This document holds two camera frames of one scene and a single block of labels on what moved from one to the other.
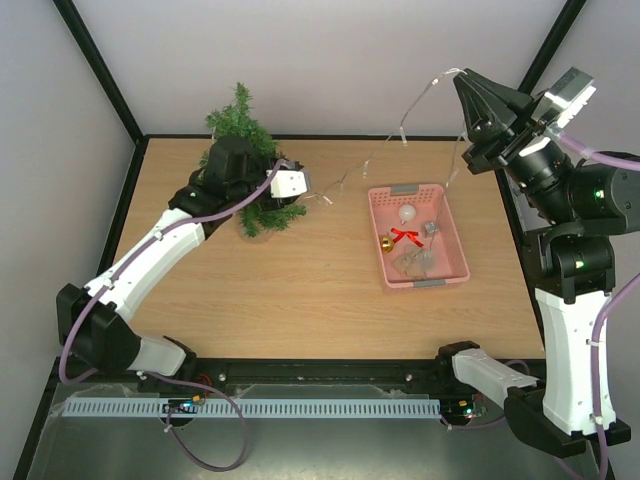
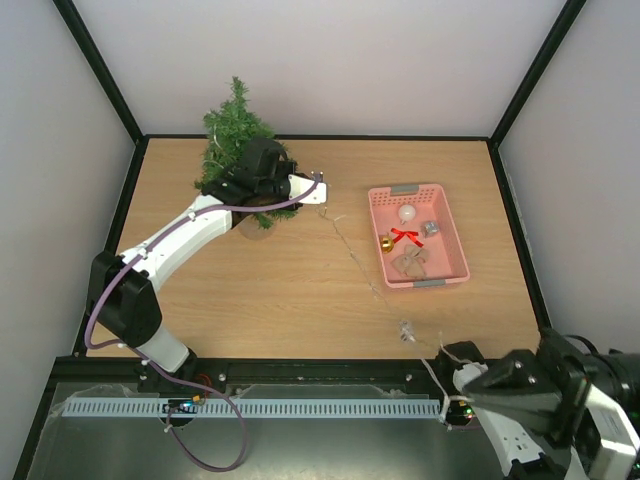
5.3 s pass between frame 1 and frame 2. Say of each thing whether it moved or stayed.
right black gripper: moved
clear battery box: moved
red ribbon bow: stayed
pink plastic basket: stayed
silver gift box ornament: stayed
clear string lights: moved
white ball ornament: stayed
